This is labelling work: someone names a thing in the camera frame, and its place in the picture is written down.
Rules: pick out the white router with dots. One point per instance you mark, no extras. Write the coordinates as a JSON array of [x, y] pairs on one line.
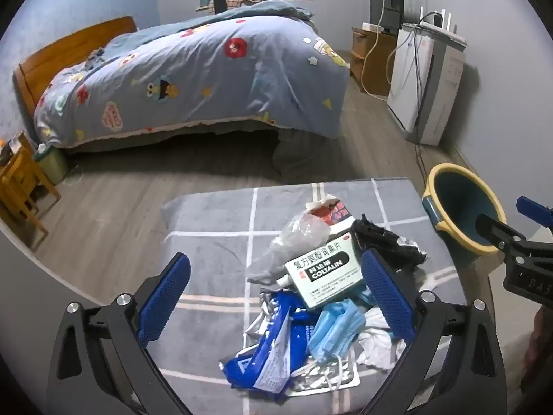
[[440, 28]]

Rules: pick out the grey plaid blanket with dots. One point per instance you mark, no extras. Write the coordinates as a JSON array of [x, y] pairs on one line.
[[211, 233]]

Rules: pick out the white green medicine box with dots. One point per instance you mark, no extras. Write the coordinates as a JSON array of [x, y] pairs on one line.
[[326, 272]]

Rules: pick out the blue wet wipes packet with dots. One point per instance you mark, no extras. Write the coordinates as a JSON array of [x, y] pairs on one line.
[[272, 350]]

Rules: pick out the clear plastic bag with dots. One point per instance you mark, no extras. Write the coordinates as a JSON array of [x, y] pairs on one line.
[[298, 235]]

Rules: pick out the white air purifier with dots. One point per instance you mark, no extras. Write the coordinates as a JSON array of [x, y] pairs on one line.
[[425, 90]]

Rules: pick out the person's right forearm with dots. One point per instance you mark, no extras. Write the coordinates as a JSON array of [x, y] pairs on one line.
[[542, 346]]

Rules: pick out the silver foil blister pack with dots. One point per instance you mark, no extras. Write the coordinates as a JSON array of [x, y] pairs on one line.
[[322, 378]]

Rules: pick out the blue cartoon print duvet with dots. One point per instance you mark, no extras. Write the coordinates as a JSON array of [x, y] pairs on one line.
[[194, 73]]

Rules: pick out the red white paper cup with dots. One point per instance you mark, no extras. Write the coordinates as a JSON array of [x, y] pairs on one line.
[[332, 212]]

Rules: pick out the wooden bed frame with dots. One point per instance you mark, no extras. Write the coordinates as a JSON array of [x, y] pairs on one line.
[[56, 56]]

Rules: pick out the blue face mask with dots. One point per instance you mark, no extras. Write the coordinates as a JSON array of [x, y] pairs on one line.
[[335, 326]]

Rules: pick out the green bin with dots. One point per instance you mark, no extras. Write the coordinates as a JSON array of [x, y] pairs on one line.
[[54, 164]]

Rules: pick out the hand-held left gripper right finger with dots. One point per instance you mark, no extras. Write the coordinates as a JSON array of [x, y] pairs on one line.
[[386, 298]]

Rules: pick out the black monitor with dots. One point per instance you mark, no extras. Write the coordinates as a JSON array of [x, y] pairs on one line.
[[380, 2]]

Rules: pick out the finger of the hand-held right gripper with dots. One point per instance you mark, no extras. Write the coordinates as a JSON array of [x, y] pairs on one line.
[[501, 231], [533, 208]]

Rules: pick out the yellow-rimmed teal trash bin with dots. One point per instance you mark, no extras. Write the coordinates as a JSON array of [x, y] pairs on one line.
[[460, 199]]

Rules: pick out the black plastic bag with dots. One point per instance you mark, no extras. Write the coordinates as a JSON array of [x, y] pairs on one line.
[[384, 235]]

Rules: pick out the wooden cabinet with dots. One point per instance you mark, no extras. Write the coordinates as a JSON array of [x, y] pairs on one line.
[[376, 60]]

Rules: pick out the wooden chair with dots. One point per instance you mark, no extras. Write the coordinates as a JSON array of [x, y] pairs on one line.
[[19, 181]]

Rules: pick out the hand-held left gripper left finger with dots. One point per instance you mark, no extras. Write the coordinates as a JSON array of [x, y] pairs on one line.
[[166, 294]]

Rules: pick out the white tissue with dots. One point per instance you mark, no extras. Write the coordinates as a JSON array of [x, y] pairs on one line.
[[376, 346]]

